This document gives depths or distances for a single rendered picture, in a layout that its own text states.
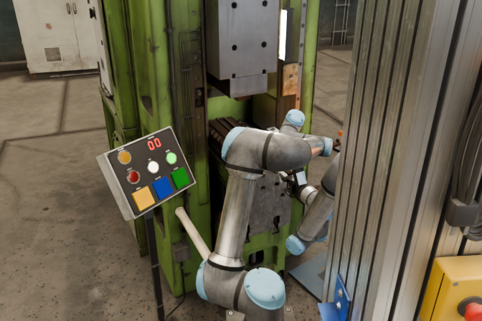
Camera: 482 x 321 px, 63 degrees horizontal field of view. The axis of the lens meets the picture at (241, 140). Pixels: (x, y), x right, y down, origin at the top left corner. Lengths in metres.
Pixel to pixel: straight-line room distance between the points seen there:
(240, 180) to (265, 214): 1.05
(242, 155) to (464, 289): 0.68
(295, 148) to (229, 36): 0.78
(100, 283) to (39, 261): 0.52
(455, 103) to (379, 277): 0.30
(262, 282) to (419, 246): 0.61
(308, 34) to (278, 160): 1.17
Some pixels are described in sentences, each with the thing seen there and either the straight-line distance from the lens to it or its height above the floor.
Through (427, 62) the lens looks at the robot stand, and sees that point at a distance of 0.54.
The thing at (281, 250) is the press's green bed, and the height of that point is 0.28.
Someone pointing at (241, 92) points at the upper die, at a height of 1.29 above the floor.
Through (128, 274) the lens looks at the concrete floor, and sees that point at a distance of 2.81.
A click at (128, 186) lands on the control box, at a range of 1.61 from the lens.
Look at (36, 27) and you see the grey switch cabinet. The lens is 7.13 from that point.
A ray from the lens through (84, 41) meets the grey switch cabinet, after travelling 7.11.
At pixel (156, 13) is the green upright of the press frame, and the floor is 1.65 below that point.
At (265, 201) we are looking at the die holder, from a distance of 2.17.
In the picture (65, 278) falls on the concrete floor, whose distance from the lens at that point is 2.91.
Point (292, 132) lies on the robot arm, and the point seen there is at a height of 1.25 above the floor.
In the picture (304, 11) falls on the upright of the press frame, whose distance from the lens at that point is 2.15.
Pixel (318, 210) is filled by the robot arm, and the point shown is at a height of 1.09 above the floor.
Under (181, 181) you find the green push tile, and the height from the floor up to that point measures 1.00.
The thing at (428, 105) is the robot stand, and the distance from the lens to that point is 0.56.
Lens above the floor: 1.90
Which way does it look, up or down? 26 degrees down
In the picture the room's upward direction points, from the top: straight up
